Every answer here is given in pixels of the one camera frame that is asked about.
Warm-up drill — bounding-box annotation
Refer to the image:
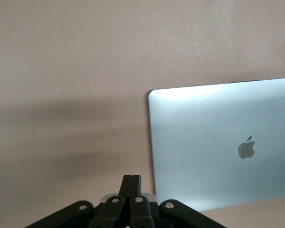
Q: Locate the grey laptop with black screen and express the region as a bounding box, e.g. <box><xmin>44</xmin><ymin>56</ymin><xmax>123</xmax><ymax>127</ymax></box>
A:
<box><xmin>148</xmin><ymin>77</ymin><xmax>285</xmax><ymax>212</ymax></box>

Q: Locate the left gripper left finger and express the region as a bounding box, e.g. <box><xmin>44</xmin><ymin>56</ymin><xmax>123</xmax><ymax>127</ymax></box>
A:
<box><xmin>23</xmin><ymin>174</ymin><xmax>133</xmax><ymax>228</ymax></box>

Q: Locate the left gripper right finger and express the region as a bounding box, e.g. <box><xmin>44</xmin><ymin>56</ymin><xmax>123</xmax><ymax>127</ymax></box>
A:
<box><xmin>130</xmin><ymin>175</ymin><xmax>228</xmax><ymax>228</ymax></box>

